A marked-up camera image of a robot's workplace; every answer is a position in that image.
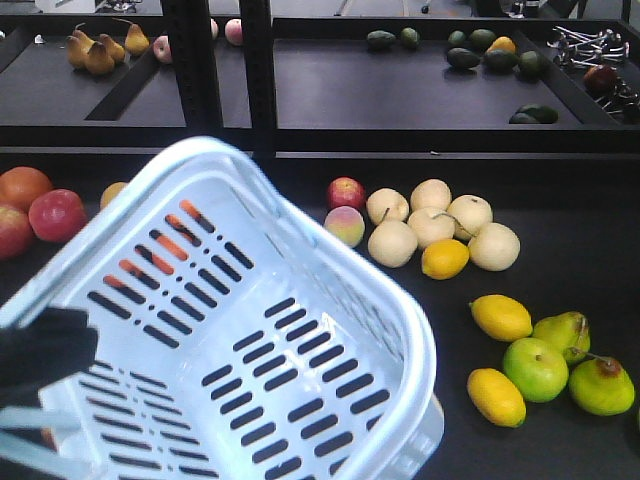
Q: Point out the large orange right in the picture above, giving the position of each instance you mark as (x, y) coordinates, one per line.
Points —
(22, 185)

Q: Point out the white asian pear front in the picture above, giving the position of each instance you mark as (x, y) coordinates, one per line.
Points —
(392, 243)

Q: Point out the pink red apple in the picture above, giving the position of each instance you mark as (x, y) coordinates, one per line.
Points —
(57, 216)
(16, 233)

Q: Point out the white asian pear right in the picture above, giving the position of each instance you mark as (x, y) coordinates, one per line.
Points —
(495, 247)

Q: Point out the peach green pink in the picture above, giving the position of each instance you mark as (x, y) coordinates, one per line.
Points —
(347, 224)

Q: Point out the white asian pear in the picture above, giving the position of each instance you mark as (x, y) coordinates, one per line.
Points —
(392, 243)
(495, 247)

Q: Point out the black rear produce stand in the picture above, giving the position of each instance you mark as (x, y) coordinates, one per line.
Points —
(316, 84)

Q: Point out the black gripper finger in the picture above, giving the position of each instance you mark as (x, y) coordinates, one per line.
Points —
(57, 344)

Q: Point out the yellow lemon near pears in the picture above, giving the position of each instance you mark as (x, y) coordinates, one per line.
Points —
(444, 259)

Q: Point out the yellow lemon middle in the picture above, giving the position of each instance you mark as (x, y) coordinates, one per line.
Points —
(501, 317)

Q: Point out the yellow lemon front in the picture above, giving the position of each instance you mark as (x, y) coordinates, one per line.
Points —
(496, 397)

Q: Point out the green apple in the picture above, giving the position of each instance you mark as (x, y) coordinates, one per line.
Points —
(536, 368)

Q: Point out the green pear with stem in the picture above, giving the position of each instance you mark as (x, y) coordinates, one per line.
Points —
(601, 386)

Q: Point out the red apple by pears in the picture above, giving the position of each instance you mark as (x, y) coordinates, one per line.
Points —
(345, 191)

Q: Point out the light blue plastic basket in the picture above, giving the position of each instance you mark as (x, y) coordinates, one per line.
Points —
(237, 339)

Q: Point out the pink red apple right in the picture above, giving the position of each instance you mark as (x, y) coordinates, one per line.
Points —
(57, 216)

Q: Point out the pink red apple left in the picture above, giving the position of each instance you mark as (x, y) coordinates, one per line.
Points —
(16, 233)

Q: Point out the green pear behind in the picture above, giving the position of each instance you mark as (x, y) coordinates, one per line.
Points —
(568, 332)

